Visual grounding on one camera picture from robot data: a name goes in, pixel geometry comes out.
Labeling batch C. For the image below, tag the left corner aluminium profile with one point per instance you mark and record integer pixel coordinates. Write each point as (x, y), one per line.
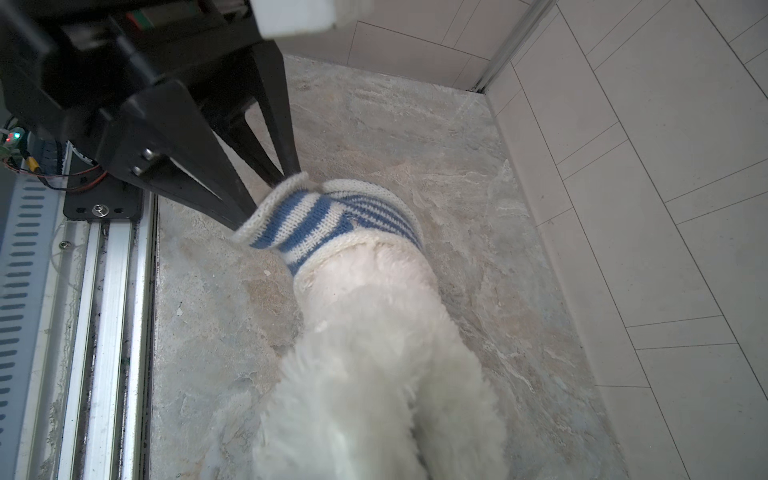
(522, 30)

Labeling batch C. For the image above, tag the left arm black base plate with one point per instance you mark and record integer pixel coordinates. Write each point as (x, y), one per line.
(91, 197)

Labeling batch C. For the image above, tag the blue white striped sweater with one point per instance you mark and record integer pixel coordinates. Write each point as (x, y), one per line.
(304, 221)

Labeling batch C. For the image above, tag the white teddy bear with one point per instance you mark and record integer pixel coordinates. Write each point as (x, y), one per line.
(380, 385)

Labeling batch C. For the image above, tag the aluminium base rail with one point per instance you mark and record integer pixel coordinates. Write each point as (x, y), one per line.
(94, 415)

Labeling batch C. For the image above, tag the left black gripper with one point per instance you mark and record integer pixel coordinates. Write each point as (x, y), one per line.
(157, 92)

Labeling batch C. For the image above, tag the left green circuit board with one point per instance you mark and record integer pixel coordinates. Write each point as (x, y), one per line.
(16, 156)

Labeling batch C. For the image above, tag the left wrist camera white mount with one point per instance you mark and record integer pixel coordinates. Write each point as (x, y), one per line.
(277, 19)

